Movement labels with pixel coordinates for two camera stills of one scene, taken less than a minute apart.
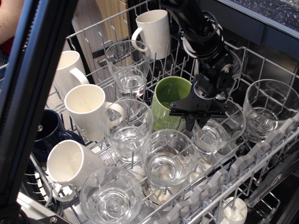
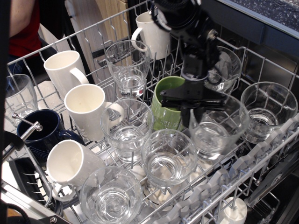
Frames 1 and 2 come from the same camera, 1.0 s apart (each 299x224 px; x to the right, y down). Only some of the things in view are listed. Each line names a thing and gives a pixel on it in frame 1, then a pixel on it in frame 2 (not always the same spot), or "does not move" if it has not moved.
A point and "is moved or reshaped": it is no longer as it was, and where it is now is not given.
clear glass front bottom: [110, 195] does not move
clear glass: [220, 130] is moved or reshaped
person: [10, 11] -> [26, 55]
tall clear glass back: [129, 60] does not move
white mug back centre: [154, 24] does not move
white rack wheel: [234, 211] does not move
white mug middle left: [86, 106] does not move
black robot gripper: [203, 103] -> [194, 94]
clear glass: [267, 103] does not move
